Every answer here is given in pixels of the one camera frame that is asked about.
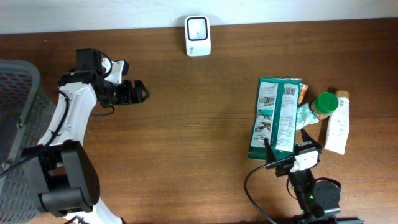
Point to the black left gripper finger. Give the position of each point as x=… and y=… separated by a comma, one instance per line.
x=140, y=97
x=139, y=87

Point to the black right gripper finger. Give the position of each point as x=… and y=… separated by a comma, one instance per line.
x=309, y=142
x=270, y=157

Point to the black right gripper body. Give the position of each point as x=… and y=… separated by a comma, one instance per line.
x=283, y=168

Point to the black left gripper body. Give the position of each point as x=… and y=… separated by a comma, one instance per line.
x=131, y=93

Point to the teal snack packet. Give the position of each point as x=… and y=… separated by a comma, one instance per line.
x=305, y=117

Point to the white tube with gold cap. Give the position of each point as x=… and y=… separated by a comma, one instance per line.
x=338, y=125

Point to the green lidded jar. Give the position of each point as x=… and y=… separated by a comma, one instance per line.
x=324, y=105

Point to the green 3M wipes pack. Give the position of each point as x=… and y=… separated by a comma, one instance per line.
x=276, y=111

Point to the orange snack packet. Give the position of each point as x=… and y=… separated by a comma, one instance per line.
x=303, y=90

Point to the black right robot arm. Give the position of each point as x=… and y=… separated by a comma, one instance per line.
x=317, y=197

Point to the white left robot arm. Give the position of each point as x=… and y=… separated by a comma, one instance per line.
x=58, y=170

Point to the white barcode scanner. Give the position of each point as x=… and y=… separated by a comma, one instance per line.
x=197, y=36

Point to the grey plastic basket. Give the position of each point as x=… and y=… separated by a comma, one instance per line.
x=26, y=111

